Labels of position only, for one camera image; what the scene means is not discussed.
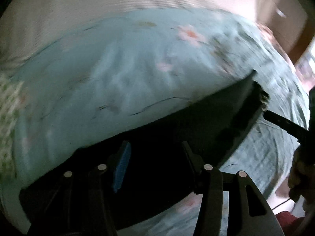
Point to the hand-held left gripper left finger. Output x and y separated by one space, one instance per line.
121 168

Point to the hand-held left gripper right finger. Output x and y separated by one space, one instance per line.
194 161

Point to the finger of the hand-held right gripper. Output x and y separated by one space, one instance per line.
283 123

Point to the black pants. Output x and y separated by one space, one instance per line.
172 132

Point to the person's right hand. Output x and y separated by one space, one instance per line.
299 177

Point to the dark red cloth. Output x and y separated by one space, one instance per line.
290 222

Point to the light blue floral bedsheet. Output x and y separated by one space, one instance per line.
103 78

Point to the wooden furniture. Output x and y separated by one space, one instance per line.
290 17

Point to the white green floral cloth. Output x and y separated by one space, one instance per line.
9 118

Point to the beige striped bedding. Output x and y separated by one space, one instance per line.
73 12

